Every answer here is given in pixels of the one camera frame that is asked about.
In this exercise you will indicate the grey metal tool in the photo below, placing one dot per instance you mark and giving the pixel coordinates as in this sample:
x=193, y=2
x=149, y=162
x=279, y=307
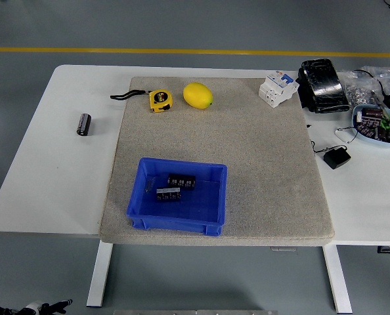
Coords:
x=379, y=103

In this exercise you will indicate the grey table bracket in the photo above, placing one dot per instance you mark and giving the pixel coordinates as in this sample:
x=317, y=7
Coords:
x=283, y=248

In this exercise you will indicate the green plastic piece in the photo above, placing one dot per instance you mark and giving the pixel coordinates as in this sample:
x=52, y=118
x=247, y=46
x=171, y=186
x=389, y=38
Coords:
x=388, y=120

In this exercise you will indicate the yellow tape measure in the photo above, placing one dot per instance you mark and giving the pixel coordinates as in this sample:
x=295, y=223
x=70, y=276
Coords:
x=160, y=101

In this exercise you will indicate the white blue circuit breaker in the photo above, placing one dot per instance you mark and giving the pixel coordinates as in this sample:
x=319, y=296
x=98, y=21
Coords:
x=277, y=90

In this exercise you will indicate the light blue bowl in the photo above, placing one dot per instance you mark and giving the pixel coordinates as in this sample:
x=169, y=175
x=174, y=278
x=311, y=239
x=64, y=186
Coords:
x=357, y=113

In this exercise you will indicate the white table leg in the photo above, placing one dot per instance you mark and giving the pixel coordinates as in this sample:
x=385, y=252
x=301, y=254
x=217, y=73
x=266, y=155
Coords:
x=337, y=279
x=99, y=275

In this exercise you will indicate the black wrapped device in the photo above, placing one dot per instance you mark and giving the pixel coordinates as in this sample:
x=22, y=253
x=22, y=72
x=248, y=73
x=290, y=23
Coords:
x=323, y=85

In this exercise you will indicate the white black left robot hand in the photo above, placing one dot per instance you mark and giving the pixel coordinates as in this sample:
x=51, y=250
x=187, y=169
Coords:
x=50, y=307

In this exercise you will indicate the clear bag of metal nuts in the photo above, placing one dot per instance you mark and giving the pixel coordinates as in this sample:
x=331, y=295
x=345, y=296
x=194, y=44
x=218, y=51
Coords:
x=359, y=90

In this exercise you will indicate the blue plastic box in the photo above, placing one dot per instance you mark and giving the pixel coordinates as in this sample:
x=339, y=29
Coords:
x=182, y=213

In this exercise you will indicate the grey-brown mat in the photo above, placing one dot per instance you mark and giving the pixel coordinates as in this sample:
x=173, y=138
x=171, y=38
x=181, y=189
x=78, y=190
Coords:
x=214, y=138

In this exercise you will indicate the yellow lemon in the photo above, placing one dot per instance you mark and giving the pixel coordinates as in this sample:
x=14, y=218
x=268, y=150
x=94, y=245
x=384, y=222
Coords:
x=197, y=95

